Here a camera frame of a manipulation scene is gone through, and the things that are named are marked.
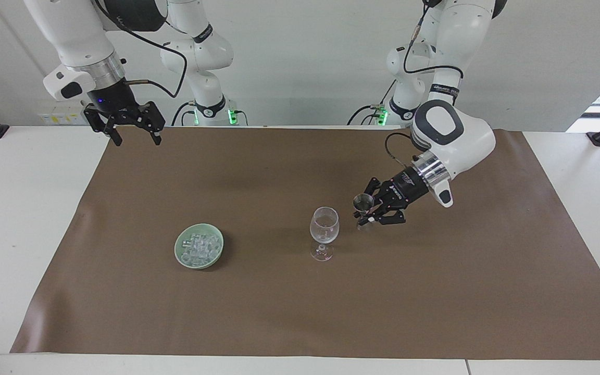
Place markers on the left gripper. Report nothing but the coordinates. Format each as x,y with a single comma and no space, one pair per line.
404,188

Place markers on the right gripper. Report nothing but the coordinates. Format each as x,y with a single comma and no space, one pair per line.
115,99

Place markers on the small metal measuring cup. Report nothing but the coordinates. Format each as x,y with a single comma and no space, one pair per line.
363,201

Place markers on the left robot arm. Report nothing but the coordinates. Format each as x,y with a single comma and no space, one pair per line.
466,138

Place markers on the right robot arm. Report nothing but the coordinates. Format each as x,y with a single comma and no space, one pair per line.
78,31

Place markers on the clear wine glass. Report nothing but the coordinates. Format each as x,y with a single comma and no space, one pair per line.
324,226

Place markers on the clear ice cube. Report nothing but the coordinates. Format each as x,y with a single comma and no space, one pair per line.
194,241
208,248
196,255

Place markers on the green bowl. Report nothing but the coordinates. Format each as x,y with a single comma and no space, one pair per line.
181,255

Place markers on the white wall socket strip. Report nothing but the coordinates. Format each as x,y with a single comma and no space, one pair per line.
63,115

